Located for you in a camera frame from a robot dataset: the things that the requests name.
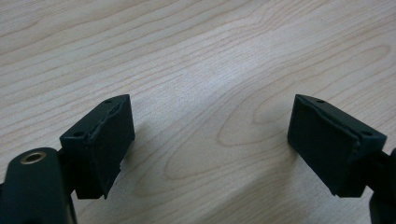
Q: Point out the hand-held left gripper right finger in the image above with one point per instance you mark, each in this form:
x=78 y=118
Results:
x=330 y=146

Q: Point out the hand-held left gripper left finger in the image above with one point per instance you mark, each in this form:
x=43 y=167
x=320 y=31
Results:
x=99 y=146

